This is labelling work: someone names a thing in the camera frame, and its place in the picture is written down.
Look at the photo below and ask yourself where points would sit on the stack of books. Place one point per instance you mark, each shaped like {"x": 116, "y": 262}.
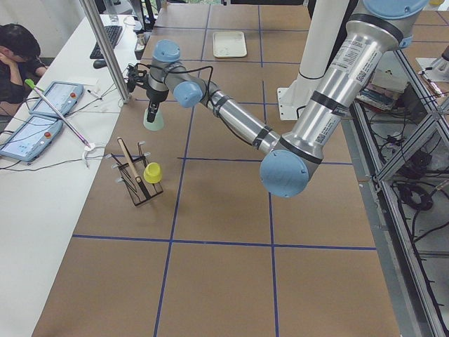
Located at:
{"x": 383, "y": 90}

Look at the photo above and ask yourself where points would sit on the computer mouse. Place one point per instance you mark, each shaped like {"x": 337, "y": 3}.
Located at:
{"x": 99, "y": 63}

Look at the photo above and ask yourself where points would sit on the upper teach pendant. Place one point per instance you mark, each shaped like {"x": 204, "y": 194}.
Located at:
{"x": 63, "y": 95}

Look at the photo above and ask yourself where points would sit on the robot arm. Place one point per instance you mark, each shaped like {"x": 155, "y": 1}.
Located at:
{"x": 345, "y": 43}

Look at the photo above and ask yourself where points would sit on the yellow cup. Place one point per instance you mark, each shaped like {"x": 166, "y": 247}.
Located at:
{"x": 153, "y": 173}

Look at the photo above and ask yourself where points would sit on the metal rod with green tip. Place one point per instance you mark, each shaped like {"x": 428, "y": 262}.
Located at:
{"x": 32, "y": 85}

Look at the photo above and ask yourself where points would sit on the light green cup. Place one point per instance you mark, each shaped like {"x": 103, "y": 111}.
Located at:
{"x": 157, "y": 124}

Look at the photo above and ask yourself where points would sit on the cream bear tray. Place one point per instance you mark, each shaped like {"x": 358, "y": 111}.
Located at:
{"x": 229, "y": 44}

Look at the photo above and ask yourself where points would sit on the seated person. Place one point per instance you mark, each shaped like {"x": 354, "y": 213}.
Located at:
{"x": 20, "y": 53}

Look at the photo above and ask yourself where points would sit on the aluminium frame post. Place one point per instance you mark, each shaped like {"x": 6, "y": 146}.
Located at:
{"x": 97, "y": 26}

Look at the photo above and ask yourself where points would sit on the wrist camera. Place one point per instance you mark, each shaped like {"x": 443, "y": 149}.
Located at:
{"x": 136, "y": 77}

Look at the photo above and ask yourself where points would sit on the metal cup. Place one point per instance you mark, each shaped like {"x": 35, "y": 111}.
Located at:
{"x": 140, "y": 43}

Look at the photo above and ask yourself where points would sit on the teach pendant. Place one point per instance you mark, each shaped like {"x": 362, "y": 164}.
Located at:
{"x": 31, "y": 138}
{"x": 63, "y": 95}

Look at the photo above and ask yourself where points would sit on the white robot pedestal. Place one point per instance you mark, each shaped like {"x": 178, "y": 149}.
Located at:
{"x": 326, "y": 34}

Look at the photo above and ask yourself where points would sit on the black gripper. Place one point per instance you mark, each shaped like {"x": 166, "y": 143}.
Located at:
{"x": 153, "y": 96}

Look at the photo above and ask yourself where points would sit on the black wire cup rack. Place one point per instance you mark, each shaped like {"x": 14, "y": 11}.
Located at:
{"x": 131, "y": 168}

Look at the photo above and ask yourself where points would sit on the lower teach pendant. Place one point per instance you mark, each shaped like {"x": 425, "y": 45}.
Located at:
{"x": 31, "y": 138}

